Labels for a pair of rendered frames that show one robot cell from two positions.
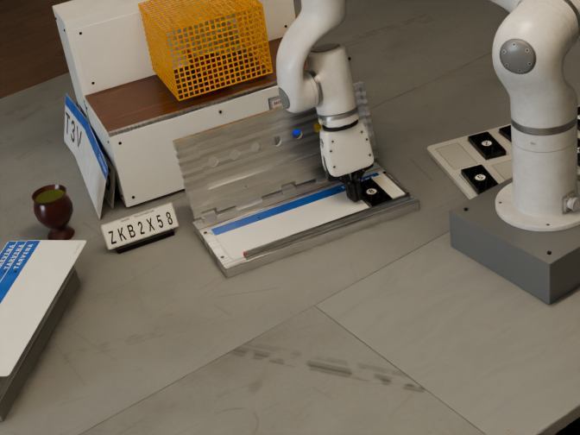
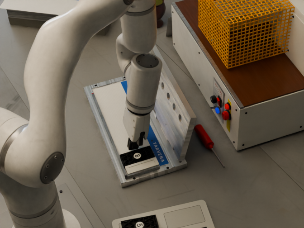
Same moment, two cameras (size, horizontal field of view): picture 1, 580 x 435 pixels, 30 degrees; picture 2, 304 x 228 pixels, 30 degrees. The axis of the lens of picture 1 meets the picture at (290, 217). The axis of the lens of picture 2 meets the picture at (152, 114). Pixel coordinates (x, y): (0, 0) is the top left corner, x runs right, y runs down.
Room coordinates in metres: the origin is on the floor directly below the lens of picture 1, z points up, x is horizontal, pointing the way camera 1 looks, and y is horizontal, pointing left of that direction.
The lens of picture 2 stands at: (2.07, -1.27, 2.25)
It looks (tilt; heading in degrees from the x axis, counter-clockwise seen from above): 46 degrees down; 93
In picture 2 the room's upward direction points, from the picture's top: 5 degrees counter-clockwise
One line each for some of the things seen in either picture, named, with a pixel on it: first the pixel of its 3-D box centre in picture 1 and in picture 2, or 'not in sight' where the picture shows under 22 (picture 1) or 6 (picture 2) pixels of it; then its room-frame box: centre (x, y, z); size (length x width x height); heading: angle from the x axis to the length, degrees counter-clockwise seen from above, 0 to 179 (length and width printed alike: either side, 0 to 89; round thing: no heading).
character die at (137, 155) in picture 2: (371, 193); (137, 157); (1.96, -0.18, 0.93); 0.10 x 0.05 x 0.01; 19
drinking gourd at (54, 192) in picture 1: (55, 214); (154, 12); (2.02, 0.50, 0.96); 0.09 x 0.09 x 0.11
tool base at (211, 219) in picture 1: (304, 212); (131, 123); (1.94, -0.03, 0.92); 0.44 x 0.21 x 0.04; 109
